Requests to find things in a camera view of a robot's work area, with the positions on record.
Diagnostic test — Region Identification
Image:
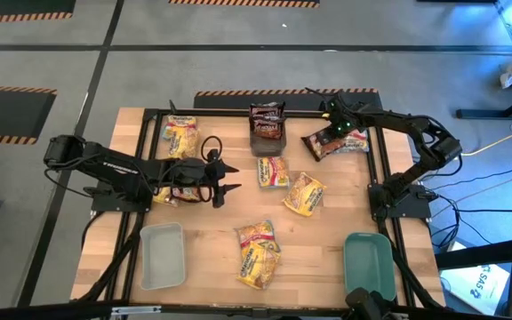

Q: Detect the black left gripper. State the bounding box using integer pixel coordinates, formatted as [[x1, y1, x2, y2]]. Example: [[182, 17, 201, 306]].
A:
[[180, 149, 242, 209]]

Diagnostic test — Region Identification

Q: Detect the black Maruchan fire noodle pack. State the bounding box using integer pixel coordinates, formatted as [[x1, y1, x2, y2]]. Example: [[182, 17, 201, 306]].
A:
[[250, 117, 285, 140], [170, 186, 204, 204], [300, 126, 350, 162], [249, 101, 286, 119]]

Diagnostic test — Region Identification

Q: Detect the grey plastic bin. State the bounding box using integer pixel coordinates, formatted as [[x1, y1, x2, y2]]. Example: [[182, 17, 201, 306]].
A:
[[139, 221, 187, 292]]

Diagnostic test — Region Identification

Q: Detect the black hazard-striped floor mat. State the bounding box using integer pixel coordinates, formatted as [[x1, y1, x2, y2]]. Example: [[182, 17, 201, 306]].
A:
[[168, 0, 320, 9], [193, 87, 384, 112], [0, 84, 57, 146], [0, 0, 77, 24]]

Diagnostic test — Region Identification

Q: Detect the green plastic bin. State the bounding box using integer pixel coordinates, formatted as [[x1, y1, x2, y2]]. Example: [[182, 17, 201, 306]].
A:
[[343, 231, 397, 302]]

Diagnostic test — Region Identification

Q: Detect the white printed cardboard box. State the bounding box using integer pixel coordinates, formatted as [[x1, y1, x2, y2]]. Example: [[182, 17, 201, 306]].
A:
[[440, 264, 511, 316]]

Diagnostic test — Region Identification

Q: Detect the black left gripper cable loop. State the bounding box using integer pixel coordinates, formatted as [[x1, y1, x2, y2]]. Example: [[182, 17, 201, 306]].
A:
[[199, 134, 225, 164]]

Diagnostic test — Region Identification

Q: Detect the black aluminium table frame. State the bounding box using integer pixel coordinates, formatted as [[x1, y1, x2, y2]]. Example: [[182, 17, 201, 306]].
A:
[[120, 100, 402, 312]]

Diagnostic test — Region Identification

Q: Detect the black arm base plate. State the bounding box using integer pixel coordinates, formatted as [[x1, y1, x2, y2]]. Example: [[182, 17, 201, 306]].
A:
[[90, 190, 153, 213], [368, 184, 433, 220]]

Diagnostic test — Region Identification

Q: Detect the black desk leg frame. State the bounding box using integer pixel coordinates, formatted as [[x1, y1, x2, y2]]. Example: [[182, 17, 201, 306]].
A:
[[455, 86, 512, 120]]

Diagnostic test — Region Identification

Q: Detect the black cable conduit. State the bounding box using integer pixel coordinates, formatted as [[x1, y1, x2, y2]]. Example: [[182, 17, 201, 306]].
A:
[[378, 217, 446, 310], [76, 212, 146, 303]]

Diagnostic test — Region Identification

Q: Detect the black floor cable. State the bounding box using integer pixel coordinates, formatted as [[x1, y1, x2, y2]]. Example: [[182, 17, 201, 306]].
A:
[[433, 195, 512, 214], [420, 162, 512, 192]]

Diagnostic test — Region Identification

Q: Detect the yellow floor cable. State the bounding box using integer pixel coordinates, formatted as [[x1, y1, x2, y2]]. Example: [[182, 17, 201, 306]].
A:
[[460, 120, 512, 157]]

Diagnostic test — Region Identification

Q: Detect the black camera rig beam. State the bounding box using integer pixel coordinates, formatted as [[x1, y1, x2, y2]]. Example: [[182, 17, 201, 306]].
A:
[[0, 300, 512, 320]]

